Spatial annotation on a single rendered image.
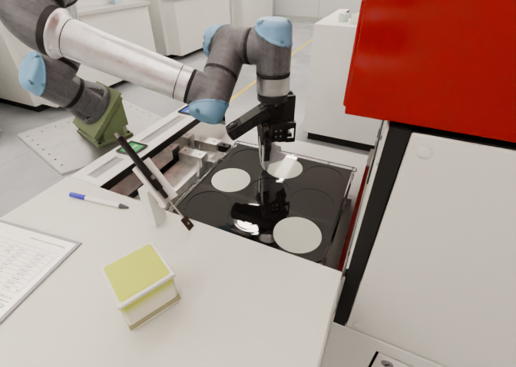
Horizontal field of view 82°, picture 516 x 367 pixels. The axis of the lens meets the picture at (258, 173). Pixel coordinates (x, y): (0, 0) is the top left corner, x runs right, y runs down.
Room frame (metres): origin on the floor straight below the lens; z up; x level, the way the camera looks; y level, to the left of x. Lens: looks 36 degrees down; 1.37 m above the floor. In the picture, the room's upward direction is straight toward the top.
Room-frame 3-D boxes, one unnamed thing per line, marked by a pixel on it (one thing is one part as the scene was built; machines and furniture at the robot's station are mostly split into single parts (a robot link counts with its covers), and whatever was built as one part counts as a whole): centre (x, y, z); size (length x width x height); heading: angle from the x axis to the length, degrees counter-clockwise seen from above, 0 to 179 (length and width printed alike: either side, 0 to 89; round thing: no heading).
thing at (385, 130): (0.65, -0.31, 1.02); 0.82 x 0.03 x 0.40; 156
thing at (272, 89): (0.66, -0.03, 1.13); 0.08 x 0.08 x 0.05
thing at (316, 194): (0.57, -0.03, 0.90); 0.34 x 0.34 x 0.01; 66
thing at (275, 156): (0.65, -0.04, 0.95); 0.06 x 0.03 x 0.09; 102
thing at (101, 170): (0.78, 0.28, 0.89); 0.55 x 0.09 x 0.14; 156
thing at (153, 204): (0.39, 0.17, 1.03); 0.06 x 0.04 x 0.13; 66
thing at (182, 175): (0.66, 0.22, 0.87); 0.36 x 0.08 x 0.03; 156
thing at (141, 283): (0.24, 0.16, 1.00); 0.07 x 0.07 x 0.07; 40
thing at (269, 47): (0.66, -0.03, 1.21); 0.09 x 0.08 x 0.11; 66
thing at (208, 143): (0.81, 0.16, 0.89); 0.08 x 0.03 x 0.03; 66
